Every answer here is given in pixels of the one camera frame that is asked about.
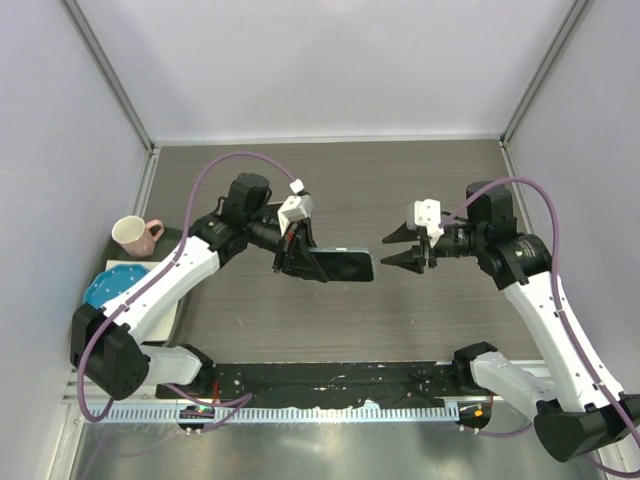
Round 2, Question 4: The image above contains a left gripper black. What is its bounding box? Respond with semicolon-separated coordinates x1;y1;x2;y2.
246;214;330;283

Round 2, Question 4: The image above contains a teal smartphone black screen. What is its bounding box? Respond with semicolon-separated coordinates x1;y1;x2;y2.
312;250;375;283

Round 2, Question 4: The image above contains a black smartphone gold edge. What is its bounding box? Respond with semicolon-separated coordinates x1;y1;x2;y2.
264;201;290;228

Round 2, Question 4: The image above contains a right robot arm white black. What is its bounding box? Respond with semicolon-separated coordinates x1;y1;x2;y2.
381;177;639;462

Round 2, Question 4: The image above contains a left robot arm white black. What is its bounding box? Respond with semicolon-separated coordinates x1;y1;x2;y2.
71;174;329;400

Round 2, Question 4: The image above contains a dark green tray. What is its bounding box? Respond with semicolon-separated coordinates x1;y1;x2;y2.
70;228;217;368

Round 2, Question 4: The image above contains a white square plate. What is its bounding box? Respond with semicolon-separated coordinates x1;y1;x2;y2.
105;260;178;346

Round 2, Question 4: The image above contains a pink mug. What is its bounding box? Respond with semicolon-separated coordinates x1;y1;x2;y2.
111;215;164;258

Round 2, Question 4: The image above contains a blue dotted plate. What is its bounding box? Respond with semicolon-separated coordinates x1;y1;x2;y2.
83;263;149;308

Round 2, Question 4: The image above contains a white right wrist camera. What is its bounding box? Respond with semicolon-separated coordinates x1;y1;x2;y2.
406;199;444;244

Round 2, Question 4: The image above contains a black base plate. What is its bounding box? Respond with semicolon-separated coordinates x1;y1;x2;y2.
181;361;489;409

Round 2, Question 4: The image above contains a slotted cable duct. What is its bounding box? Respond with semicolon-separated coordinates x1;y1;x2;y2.
103;401;459;424

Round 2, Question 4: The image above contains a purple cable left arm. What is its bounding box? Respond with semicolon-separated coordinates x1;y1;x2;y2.
75;151;305;434

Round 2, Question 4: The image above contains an aluminium front rail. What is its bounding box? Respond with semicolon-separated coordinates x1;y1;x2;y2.
62;359;610;404

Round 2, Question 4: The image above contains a right aluminium corner post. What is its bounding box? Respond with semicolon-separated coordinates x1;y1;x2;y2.
500;0;593;148

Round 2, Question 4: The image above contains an aluminium corner post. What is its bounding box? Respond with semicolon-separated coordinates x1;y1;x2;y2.
500;0;593;148
59;0;155;152

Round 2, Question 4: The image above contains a left aluminium corner post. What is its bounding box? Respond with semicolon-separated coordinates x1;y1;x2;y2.
59;0;155;152

